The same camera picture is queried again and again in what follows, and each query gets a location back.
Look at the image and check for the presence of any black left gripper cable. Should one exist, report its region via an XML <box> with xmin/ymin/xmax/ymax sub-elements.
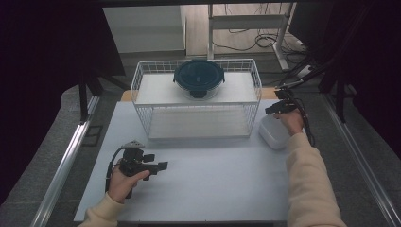
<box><xmin>104</xmin><ymin>147</ymin><xmax>125</xmax><ymax>194</ymax></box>

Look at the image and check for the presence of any white cabinet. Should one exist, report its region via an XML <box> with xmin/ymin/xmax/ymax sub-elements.
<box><xmin>102</xmin><ymin>5</ymin><xmax>187</xmax><ymax>54</ymax></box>

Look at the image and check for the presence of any black curtain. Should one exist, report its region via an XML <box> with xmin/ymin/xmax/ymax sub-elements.
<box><xmin>288</xmin><ymin>0</ymin><xmax>401</xmax><ymax>160</ymax></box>
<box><xmin>0</xmin><ymin>0</ymin><xmax>128</xmax><ymax>204</ymax></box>

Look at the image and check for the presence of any round dark blue lidded container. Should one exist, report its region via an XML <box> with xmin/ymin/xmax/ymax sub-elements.
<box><xmin>172</xmin><ymin>58</ymin><xmax>226</xmax><ymax>100</ymax></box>

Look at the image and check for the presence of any aluminium rail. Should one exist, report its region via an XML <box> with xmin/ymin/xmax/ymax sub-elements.
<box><xmin>29</xmin><ymin>94</ymin><xmax>101</xmax><ymax>227</ymax></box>
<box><xmin>321</xmin><ymin>94</ymin><xmax>401</xmax><ymax>227</ymax></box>

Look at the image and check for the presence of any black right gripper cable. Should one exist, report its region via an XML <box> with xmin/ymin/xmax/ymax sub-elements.
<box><xmin>292</xmin><ymin>96</ymin><xmax>317</xmax><ymax>148</ymax></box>

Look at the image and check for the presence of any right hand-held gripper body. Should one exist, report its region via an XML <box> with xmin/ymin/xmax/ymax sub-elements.
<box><xmin>273</xmin><ymin>79</ymin><xmax>306</xmax><ymax>115</ymax></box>

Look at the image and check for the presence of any white square lidded box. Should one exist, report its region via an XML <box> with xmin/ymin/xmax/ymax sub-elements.
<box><xmin>257</xmin><ymin>113</ymin><xmax>296</xmax><ymax>151</ymax></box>

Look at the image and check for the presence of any white desk frame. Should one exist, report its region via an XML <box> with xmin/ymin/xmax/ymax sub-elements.
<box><xmin>206</xmin><ymin>3</ymin><xmax>298</xmax><ymax>71</ymax></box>

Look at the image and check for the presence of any person's left hand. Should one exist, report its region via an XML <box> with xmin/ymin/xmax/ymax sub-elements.
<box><xmin>106</xmin><ymin>158</ymin><xmax>152</xmax><ymax>204</ymax></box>

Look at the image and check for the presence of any black stand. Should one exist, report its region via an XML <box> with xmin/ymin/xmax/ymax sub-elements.
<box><xmin>77</xmin><ymin>71</ymin><xmax>131</xmax><ymax>125</ymax></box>
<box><xmin>277</xmin><ymin>53</ymin><xmax>358</xmax><ymax>125</ymax></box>

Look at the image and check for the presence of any white power strip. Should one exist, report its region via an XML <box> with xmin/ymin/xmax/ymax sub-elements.
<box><xmin>295</xmin><ymin>63</ymin><xmax>314</xmax><ymax>79</ymax></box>

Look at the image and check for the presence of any white wire rack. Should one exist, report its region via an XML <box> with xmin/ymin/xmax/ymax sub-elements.
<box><xmin>130</xmin><ymin>58</ymin><xmax>263</xmax><ymax>141</ymax></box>

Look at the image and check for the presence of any person's right hand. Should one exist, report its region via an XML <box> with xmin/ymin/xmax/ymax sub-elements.
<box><xmin>272</xmin><ymin>108</ymin><xmax>305</xmax><ymax>137</ymax></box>

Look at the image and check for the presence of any wooden table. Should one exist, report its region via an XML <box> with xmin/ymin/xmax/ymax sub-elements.
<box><xmin>120</xmin><ymin>87</ymin><xmax>290</xmax><ymax>103</ymax></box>

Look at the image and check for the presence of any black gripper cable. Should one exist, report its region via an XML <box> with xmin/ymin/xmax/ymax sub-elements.
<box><xmin>292</xmin><ymin>96</ymin><xmax>317</xmax><ymax>148</ymax></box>
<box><xmin>104</xmin><ymin>147</ymin><xmax>125</xmax><ymax>194</ymax></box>

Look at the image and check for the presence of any long black floor cable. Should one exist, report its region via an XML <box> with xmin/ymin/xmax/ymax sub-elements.
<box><xmin>211</xmin><ymin>40</ymin><xmax>257</xmax><ymax>53</ymax></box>

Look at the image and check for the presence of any coiled black floor cable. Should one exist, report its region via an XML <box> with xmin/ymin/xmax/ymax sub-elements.
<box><xmin>254</xmin><ymin>32</ymin><xmax>279</xmax><ymax>49</ymax></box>

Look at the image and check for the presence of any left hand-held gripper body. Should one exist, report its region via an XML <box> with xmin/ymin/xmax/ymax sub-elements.
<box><xmin>117</xmin><ymin>140</ymin><xmax>156</xmax><ymax>201</ymax></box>

